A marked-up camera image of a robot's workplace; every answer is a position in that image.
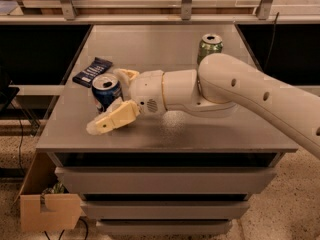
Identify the metal shelf frame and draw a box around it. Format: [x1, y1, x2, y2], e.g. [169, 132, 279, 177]
[0, 0, 320, 25]

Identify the black cable at right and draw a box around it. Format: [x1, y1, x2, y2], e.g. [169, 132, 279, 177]
[263, 11, 280, 73]

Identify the blue pepsi can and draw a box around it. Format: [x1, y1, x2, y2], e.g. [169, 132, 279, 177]
[92, 73, 123, 113]

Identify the green soda can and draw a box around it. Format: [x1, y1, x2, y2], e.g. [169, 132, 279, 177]
[197, 33, 223, 64]

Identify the dark blue snack packet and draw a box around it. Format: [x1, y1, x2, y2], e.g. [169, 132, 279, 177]
[72, 57, 113, 88]

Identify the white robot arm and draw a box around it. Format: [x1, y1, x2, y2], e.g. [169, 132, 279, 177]
[86, 53, 320, 158]

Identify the grey drawer cabinet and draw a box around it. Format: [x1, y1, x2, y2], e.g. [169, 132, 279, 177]
[35, 23, 299, 237]

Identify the cardboard box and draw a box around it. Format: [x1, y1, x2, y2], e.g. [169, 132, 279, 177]
[16, 153, 82, 232]

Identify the black cable on floor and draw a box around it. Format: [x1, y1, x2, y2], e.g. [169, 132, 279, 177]
[6, 100, 28, 177]

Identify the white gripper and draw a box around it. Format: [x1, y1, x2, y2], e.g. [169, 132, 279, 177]
[86, 68, 166, 135]

